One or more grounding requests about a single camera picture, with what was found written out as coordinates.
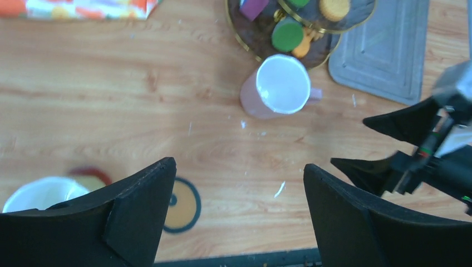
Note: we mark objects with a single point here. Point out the red round coaster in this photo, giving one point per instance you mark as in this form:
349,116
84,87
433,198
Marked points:
92,173

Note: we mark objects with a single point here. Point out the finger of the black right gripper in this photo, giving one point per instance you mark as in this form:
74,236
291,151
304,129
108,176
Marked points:
412,124
370,176

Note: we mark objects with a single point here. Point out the three-tier glass cake stand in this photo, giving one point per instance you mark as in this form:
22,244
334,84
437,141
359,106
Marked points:
255,36

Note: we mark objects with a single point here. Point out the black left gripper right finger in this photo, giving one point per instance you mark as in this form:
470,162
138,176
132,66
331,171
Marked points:
356,228

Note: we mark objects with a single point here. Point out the magenta square cake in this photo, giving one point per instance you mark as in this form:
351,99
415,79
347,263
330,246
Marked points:
251,9

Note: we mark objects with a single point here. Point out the orange heart cookie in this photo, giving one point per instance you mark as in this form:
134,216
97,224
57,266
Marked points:
304,47

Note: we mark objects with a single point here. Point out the floral orange cloth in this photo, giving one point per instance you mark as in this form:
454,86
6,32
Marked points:
70,9

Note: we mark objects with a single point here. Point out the metal serving tray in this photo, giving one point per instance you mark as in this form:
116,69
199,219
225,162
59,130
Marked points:
385,55

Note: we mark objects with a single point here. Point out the green square cake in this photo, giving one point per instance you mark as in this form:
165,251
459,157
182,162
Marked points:
298,3

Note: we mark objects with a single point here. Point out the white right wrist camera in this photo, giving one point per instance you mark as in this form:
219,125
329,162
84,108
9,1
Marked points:
452,92

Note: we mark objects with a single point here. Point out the orange round biscuit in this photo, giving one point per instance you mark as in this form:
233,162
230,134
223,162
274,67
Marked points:
334,10

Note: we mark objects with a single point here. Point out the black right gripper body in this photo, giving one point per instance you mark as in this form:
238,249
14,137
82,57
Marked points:
442,159

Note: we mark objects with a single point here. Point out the white cup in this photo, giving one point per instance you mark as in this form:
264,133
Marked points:
48,191

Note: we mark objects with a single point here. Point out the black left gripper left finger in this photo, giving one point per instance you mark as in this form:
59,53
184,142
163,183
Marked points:
118,225

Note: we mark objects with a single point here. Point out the pink mug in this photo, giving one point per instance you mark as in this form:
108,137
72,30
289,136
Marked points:
279,87

